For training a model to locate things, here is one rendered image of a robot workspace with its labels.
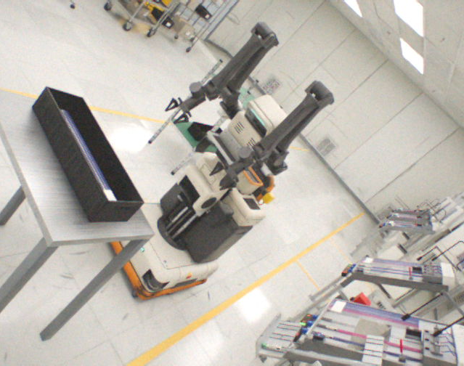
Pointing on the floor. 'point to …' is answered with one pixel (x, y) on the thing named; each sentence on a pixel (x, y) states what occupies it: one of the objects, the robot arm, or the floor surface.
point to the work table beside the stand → (51, 208)
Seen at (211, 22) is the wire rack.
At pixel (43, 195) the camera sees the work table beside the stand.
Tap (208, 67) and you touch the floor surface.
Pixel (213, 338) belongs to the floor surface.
